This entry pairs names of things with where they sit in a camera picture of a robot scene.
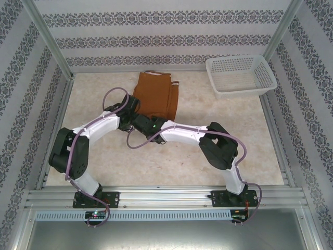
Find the brown long pants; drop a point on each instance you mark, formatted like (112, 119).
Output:
(156, 96)

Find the white plastic basket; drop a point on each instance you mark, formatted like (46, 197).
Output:
(231, 75)

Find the left small circuit board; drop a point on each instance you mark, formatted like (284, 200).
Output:
(96, 214)

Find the small circuit board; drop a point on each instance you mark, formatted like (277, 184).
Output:
(96, 214)
(239, 217)

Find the grey metal sheet panel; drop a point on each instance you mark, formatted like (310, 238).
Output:
(166, 235)

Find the right small circuit board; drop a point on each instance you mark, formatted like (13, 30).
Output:
(239, 217)

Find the aluminium mounting rail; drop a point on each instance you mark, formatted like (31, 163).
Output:
(166, 196)

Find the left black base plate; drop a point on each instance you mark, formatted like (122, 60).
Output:
(113, 198)

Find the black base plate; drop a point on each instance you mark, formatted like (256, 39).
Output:
(219, 199)
(113, 198)

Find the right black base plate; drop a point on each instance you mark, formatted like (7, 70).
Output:
(219, 199)

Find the aluminium frame post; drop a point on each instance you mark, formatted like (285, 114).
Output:
(49, 39)
(283, 28)

